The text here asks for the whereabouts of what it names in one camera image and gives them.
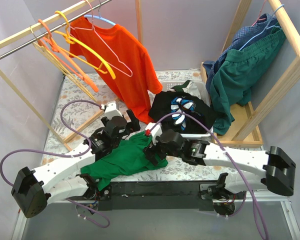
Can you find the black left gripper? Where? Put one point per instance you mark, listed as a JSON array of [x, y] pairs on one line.
[[129, 121]]

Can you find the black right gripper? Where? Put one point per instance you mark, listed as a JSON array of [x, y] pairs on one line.
[[151, 152]]

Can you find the black t shirt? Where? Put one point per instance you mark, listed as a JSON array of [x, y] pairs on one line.
[[167, 102]]

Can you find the orange t shirt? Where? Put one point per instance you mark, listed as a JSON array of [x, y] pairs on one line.
[[133, 91]]

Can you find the green and white t shirt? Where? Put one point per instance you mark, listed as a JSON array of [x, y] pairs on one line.
[[194, 88]]

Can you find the dark yellow plastic hanger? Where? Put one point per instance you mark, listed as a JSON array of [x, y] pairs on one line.
[[72, 40]]

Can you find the orange plastic hanger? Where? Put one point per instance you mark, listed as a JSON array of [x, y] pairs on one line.
[[57, 49]]

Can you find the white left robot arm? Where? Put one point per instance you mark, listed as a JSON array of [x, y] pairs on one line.
[[34, 189]]

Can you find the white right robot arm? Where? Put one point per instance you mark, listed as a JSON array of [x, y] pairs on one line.
[[273, 170]]

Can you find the white plastic basket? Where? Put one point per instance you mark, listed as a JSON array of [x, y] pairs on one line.
[[197, 135]]

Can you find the floral table cloth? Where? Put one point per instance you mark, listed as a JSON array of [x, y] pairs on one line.
[[78, 113]]

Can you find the teal green shorts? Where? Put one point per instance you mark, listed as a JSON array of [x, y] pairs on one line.
[[240, 70]]

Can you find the wooden clothes rack left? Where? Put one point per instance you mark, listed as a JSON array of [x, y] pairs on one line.
[[27, 31]]

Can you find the blue checkered shorts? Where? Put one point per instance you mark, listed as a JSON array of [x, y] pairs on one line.
[[239, 39]]

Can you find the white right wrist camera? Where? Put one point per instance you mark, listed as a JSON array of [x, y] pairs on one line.
[[153, 130]]

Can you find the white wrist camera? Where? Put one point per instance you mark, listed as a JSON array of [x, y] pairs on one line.
[[111, 110], [153, 130]]

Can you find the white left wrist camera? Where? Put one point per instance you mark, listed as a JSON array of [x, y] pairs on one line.
[[111, 110]]

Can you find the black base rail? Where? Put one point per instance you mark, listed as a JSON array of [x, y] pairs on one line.
[[161, 195]]

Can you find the light blue wire hanger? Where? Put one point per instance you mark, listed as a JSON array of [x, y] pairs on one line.
[[265, 28]]

